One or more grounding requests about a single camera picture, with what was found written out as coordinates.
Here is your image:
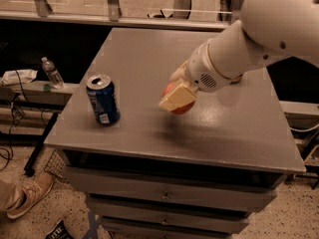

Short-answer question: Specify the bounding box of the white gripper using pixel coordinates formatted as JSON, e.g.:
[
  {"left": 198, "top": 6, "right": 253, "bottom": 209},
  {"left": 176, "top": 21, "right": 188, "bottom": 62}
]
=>
[{"left": 158, "top": 38, "right": 242, "bottom": 114}]

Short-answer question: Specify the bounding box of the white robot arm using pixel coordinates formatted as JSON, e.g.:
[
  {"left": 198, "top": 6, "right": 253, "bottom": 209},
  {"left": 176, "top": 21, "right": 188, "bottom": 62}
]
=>
[{"left": 159, "top": 0, "right": 319, "bottom": 112}]

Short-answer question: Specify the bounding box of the orange soda can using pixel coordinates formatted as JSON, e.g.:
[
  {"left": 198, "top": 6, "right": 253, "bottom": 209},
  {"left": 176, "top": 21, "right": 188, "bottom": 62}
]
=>
[{"left": 231, "top": 74, "right": 243, "bottom": 85}]

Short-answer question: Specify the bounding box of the blue pepsi can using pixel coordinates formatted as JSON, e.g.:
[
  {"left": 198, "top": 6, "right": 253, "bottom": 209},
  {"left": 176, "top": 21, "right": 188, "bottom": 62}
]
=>
[{"left": 86, "top": 74, "right": 120, "bottom": 126}]

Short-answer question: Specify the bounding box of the grey drawer cabinet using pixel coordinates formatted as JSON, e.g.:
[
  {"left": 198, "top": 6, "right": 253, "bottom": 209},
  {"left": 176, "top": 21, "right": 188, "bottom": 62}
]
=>
[{"left": 47, "top": 28, "right": 304, "bottom": 239}]

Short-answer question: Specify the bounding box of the clear plastic water bottle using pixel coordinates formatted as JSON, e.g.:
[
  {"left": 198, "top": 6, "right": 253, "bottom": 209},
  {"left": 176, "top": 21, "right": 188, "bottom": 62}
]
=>
[{"left": 41, "top": 57, "right": 64, "bottom": 89}]

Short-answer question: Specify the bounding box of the low side bench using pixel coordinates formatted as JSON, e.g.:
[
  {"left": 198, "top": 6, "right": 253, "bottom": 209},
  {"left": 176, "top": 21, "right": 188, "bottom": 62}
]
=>
[{"left": 0, "top": 81, "right": 79, "bottom": 177}]

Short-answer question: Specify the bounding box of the white crumpled cloth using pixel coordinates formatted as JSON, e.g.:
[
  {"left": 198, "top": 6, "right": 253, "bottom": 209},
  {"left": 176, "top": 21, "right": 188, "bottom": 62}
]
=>
[{"left": 1, "top": 69, "right": 37, "bottom": 86}]

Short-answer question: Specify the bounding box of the tan sneaker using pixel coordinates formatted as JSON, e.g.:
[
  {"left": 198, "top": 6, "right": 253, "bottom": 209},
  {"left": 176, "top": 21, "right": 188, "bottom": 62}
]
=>
[{"left": 1, "top": 172, "right": 54, "bottom": 219}]

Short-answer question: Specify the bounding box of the black printed bag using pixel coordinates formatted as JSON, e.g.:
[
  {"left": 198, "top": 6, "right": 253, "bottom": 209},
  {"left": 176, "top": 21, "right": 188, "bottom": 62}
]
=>
[{"left": 45, "top": 220, "right": 74, "bottom": 239}]

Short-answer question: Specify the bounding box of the metal window frame rail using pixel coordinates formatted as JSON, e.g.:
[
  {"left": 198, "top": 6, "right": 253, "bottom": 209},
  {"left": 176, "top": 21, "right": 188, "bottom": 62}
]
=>
[{"left": 0, "top": 0, "right": 243, "bottom": 31}]

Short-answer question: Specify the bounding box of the wire mesh basket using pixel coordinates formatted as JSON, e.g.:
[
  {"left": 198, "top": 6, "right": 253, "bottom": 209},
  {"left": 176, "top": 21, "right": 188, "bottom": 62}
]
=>
[{"left": 44, "top": 150, "right": 68, "bottom": 183}]

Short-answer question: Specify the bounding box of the black cable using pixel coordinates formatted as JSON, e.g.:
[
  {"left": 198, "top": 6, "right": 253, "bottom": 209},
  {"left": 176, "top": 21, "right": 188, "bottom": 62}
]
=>
[{"left": 0, "top": 69, "right": 31, "bottom": 171}]

